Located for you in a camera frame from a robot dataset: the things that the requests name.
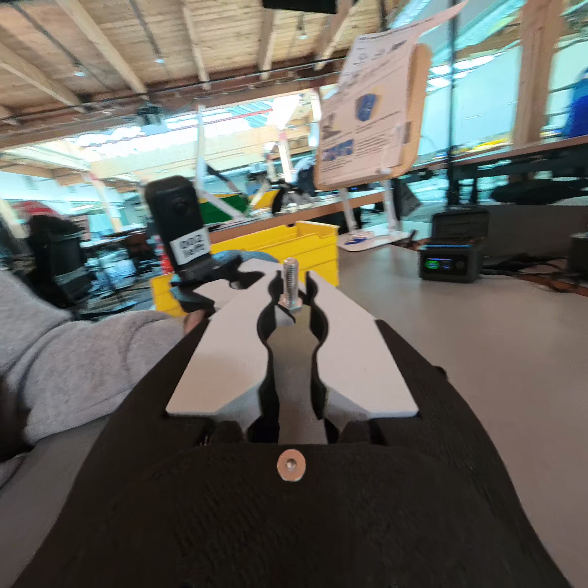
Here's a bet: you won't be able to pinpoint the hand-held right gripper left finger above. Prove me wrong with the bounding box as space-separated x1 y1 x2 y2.
165 270 282 444

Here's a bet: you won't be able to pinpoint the orange cable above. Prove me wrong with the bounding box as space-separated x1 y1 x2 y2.
482 262 588 297

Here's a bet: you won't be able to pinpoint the wooden support post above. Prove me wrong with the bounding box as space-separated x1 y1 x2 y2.
511 0 567 149

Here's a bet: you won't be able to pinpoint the black power station with display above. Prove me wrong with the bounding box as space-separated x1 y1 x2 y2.
418 243 484 283

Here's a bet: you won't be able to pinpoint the dark-framed wooden desk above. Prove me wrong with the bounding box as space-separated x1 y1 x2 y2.
404 135 588 205

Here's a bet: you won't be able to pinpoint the green plastic bin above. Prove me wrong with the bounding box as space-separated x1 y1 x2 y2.
198 193 250 226

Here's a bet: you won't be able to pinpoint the black tripod pole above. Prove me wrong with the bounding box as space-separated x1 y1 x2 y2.
447 0 464 205

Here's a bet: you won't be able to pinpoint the black office chair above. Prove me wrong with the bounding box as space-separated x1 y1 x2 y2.
25 215 136 320

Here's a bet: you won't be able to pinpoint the blue storage bins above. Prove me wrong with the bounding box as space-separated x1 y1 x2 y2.
564 68 588 138

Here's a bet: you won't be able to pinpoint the silver hex bolt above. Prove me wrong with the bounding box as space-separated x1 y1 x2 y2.
277 257 305 323

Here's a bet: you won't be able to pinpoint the person's left forearm grey sleeve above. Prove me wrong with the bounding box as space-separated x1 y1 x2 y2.
0 271 194 460

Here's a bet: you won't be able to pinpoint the yellow plastic bin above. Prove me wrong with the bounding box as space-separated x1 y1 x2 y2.
151 220 341 319

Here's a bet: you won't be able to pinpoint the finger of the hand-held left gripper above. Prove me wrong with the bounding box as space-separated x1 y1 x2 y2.
197 276 249 319
236 258 279 282

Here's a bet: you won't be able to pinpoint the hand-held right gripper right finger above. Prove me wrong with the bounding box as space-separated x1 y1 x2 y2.
304 270 420 444

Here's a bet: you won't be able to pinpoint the printed poster board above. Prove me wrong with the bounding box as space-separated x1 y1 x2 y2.
315 2 467 191

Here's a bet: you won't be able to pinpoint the dark hard case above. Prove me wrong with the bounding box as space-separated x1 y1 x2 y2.
431 207 491 251

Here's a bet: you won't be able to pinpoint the long wooden desk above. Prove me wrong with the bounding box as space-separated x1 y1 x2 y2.
207 188 391 236

